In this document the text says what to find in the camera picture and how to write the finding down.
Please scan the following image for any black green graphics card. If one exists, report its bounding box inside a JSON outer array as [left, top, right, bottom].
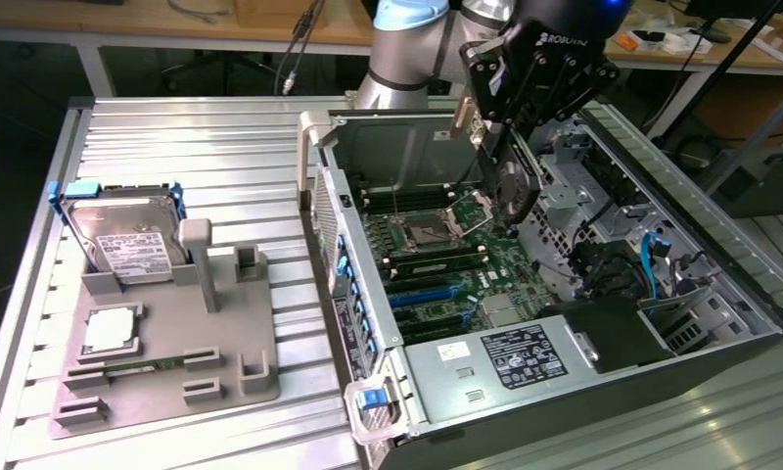
[[454, 95, 545, 231]]

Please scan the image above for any thin metal locking lever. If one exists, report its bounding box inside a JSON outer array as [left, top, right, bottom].
[[390, 178, 407, 221]]

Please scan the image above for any blue expansion slot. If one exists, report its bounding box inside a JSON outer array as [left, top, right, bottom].
[[387, 288, 462, 308]]

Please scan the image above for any black monitor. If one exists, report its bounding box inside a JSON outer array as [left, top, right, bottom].
[[683, 0, 783, 19]]

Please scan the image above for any black chair base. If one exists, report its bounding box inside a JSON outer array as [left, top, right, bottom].
[[161, 48, 282, 94]]

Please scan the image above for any black RAM slot bank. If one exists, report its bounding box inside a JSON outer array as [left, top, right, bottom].
[[381, 244, 494, 290], [357, 184, 462, 212]]

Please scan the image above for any black plastic shroud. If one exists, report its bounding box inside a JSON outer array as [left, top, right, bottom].
[[538, 297, 678, 376]]

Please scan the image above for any grey parts rack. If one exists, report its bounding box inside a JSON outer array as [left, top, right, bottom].
[[48, 218, 284, 441]]

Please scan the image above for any grey dangling cable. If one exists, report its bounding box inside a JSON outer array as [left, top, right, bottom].
[[278, 0, 328, 95]]

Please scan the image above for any long black expansion slot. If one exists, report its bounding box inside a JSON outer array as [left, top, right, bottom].
[[394, 312, 469, 330], [401, 324, 475, 344]]

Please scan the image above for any black tripod pole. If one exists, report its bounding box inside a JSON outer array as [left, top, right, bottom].
[[642, 0, 783, 138]]

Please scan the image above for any green bare RAM stick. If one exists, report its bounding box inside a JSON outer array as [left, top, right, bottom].
[[102, 357, 190, 378]]

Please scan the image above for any grey vented drive tray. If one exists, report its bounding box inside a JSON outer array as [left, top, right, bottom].
[[635, 286, 739, 354]]

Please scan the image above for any green motherboard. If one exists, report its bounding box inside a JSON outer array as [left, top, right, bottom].
[[358, 188, 550, 344]]

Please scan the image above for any blue slot retainer row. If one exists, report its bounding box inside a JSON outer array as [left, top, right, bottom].
[[334, 233, 378, 366]]

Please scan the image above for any blue wire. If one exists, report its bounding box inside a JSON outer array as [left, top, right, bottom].
[[639, 229, 667, 300]]

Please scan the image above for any CPU socket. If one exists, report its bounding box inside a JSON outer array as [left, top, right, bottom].
[[397, 214, 455, 254]]

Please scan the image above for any dark grey box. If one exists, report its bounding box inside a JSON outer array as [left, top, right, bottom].
[[714, 149, 783, 219]]

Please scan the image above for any hard disk drive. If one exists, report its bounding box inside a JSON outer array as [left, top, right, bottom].
[[45, 179, 188, 275]]

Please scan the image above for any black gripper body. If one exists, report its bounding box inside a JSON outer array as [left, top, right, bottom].
[[502, 0, 621, 66]]

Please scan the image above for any grey power supply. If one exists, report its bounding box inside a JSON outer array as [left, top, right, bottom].
[[390, 315, 602, 425]]

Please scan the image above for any metal disk bay cage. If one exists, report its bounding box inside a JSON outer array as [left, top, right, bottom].
[[527, 154, 602, 236]]

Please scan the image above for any silver CPU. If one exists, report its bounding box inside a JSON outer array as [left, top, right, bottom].
[[81, 307, 138, 354]]

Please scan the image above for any aluminium profile frame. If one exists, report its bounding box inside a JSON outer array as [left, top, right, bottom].
[[697, 85, 783, 197]]

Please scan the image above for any grey coiled cable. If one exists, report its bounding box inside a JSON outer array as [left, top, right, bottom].
[[166, 0, 233, 25]]

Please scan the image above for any wooden desk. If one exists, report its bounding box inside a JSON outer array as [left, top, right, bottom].
[[0, 0, 783, 143]]

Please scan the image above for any RAM stick with label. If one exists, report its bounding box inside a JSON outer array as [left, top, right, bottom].
[[387, 252, 490, 280]]

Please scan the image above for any brown cardboard box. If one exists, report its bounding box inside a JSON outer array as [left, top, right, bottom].
[[232, 0, 333, 31]]

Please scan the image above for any metal socket cover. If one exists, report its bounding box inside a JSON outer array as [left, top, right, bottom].
[[442, 190, 501, 231]]

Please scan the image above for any orange white desk object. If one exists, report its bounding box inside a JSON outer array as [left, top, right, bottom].
[[617, 27, 714, 56]]

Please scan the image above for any open black PC case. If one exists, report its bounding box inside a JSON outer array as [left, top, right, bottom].
[[296, 105, 783, 470]]

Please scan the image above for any black cable bundle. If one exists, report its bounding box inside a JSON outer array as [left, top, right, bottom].
[[563, 237, 647, 301]]

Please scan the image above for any silver finned heat sink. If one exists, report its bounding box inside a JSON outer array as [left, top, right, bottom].
[[481, 296, 523, 329]]

